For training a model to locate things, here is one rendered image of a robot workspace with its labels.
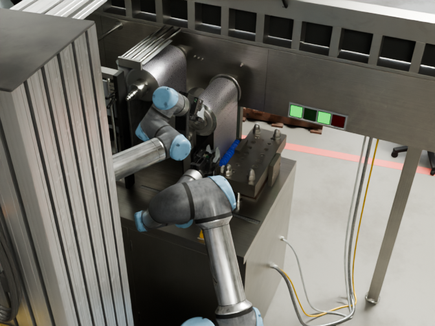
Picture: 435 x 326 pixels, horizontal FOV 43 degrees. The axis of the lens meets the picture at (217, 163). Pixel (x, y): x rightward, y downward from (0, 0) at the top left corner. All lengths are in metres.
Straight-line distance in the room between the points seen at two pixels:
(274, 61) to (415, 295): 1.65
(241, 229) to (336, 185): 1.80
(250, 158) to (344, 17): 0.67
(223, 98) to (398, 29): 0.70
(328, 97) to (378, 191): 1.72
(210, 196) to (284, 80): 0.82
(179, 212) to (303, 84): 0.90
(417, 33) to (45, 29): 1.46
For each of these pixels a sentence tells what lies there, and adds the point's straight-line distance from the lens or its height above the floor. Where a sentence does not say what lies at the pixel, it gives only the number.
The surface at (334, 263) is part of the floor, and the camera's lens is 3.33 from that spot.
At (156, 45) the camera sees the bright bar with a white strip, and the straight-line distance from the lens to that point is 2.28.
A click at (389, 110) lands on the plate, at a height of 1.28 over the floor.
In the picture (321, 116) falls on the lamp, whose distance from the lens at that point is 2.31.
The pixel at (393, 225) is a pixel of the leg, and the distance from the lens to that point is 2.78.
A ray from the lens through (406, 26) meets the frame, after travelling 2.10.
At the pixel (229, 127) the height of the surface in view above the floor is 1.13.
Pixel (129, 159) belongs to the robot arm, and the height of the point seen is 1.43.
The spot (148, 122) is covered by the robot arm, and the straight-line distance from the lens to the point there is 1.79.
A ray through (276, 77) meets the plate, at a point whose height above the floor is 1.32.
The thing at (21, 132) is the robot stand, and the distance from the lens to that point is 0.82.
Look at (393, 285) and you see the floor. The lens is 3.31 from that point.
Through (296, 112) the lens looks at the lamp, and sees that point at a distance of 2.34.
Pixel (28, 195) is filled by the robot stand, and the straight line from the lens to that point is 0.90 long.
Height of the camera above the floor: 2.40
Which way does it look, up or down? 37 degrees down
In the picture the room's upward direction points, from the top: 1 degrees clockwise
